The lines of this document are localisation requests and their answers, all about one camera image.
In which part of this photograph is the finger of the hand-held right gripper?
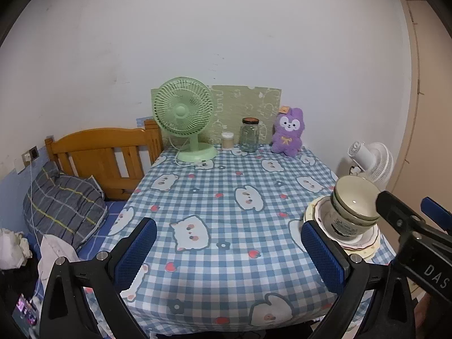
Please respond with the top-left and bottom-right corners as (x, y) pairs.
(375, 191), (429, 245)
(421, 197), (452, 235)

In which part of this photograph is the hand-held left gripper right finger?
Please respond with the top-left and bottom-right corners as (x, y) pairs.
(301, 221), (415, 339)

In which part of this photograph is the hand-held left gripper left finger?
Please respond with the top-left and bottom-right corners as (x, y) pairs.
(37, 217), (158, 339)

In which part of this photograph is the scalloped yellow floral plate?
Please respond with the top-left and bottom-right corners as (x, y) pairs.
(304, 201), (383, 260)

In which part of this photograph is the round yellow floral plate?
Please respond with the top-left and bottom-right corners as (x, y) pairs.
(307, 199), (382, 255)

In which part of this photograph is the blue bed sheet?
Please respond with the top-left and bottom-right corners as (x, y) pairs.
(76, 201), (128, 260)

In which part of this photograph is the white floor fan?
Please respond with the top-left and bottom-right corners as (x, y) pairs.
(347, 141), (394, 186)

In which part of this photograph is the pale pink garment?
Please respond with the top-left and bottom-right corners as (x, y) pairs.
(37, 235), (81, 292)

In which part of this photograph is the grey plaid pillow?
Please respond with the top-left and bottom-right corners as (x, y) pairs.
(23, 162), (108, 251)

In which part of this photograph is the blue checked tablecloth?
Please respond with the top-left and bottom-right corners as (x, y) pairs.
(76, 144), (396, 334)

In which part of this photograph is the beige door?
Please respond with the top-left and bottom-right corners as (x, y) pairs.
(398, 0), (452, 220)

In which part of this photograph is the wooden bed headboard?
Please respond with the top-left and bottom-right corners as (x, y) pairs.
(45, 119), (164, 200)

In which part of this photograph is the white crumpled cloth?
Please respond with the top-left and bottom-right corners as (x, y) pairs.
(0, 228), (32, 271)

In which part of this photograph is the dark clothing pile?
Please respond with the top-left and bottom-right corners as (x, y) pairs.
(0, 265), (46, 339)

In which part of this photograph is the purple plush toy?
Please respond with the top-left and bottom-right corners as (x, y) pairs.
(271, 106), (304, 157)

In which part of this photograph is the glass jar with dark lid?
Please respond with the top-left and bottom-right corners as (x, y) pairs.
(240, 118), (261, 153)

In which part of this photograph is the green desk fan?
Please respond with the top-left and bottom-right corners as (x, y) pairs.
(153, 76), (218, 163)

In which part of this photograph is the green patterned mat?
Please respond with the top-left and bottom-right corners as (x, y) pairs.
(151, 85), (282, 146)

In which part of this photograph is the white fan power cable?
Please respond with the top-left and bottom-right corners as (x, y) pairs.
(169, 138), (208, 167)

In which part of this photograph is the white charger cable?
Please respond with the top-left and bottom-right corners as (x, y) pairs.
(28, 160), (38, 241)

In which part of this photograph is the wall socket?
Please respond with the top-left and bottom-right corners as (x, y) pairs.
(22, 146), (39, 166)

